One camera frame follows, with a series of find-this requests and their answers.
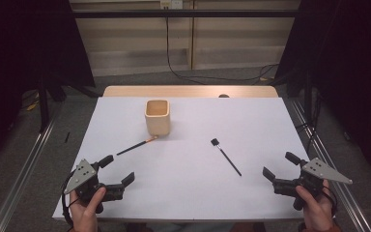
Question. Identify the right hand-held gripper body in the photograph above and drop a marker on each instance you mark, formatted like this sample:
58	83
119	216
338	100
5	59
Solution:
322	170

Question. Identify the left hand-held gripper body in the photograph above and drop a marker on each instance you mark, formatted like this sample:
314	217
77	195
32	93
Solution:
83	174

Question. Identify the black brush with wooden end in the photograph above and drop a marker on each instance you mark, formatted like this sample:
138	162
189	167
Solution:
136	146

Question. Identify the beige square cup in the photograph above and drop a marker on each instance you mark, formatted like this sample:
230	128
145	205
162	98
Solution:
157	124

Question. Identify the black brush with square head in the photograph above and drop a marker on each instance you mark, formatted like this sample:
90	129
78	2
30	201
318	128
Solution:
214	141

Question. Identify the person's left hand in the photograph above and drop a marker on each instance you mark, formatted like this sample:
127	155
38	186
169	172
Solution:
85	216

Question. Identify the person's right hand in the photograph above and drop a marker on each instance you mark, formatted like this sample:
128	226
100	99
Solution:
317	214

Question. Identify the small black floor object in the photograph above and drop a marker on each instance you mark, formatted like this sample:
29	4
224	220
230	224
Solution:
67	137

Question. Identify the white table sheet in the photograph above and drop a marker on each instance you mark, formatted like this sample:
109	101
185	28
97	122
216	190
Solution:
180	187

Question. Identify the dark metal stand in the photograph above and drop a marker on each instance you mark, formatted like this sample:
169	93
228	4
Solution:
308	96
43	106

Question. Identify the dark round table grommet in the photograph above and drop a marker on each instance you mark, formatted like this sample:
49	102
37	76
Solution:
223	95

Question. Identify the black curtain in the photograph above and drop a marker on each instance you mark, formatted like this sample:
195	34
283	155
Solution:
351	64
19	48

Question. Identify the black horizontal bar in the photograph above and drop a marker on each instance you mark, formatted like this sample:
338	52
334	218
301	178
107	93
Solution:
186	13

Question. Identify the aluminium floor rail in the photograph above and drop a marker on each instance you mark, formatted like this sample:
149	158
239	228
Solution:
22	180
351	199

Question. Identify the white wall socket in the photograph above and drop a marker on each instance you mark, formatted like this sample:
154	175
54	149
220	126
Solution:
171	4

